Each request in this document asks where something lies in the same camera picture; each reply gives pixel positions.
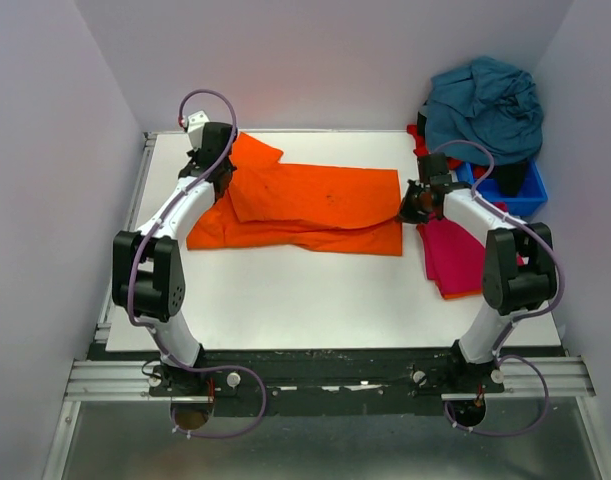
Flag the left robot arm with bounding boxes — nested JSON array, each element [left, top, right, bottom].
[[111, 121, 237, 371]]

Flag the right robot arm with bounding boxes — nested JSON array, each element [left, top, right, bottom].
[[398, 153, 563, 365]]

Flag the red crumpled t shirt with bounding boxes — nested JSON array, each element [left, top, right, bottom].
[[406, 124, 487, 184]]

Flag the folded magenta t shirt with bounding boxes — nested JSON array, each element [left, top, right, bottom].
[[417, 202, 526, 297]]

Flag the blue plastic bin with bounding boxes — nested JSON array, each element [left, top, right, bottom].
[[478, 159, 548, 217]]

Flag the teal crumpled t shirt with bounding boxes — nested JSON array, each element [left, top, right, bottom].
[[425, 56, 544, 166]]

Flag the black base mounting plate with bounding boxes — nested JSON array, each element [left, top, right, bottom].
[[87, 345, 569, 419]]

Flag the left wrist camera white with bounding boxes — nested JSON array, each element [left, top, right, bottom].
[[180, 110, 209, 150]]

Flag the aluminium extrusion rail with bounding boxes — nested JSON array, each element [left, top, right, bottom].
[[65, 357, 596, 403]]

